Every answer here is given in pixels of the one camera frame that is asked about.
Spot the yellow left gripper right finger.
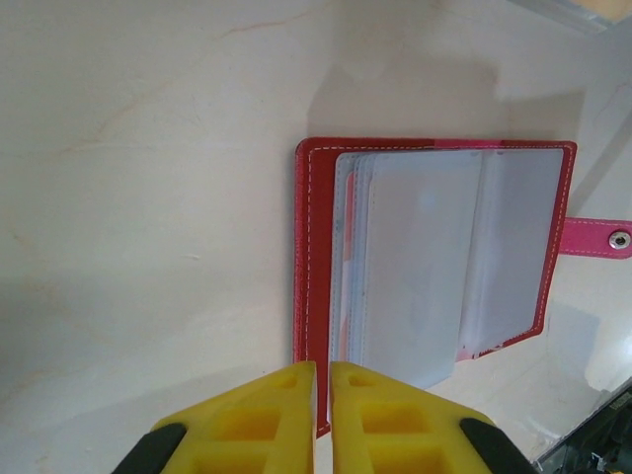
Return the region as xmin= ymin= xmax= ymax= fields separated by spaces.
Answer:
xmin=329 ymin=360 xmax=532 ymax=474

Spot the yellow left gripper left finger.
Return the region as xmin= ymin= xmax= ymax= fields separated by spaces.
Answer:
xmin=112 ymin=360 xmax=317 ymax=474

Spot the red card holder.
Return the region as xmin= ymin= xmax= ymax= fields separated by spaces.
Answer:
xmin=293 ymin=136 xmax=632 ymax=438

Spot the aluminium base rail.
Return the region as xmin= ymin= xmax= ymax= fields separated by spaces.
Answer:
xmin=535 ymin=377 xmax=632 ymax=474

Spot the aluminium side rail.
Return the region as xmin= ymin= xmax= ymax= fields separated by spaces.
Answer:
xmin=557 ymin=0 xmax=632 ymax=36

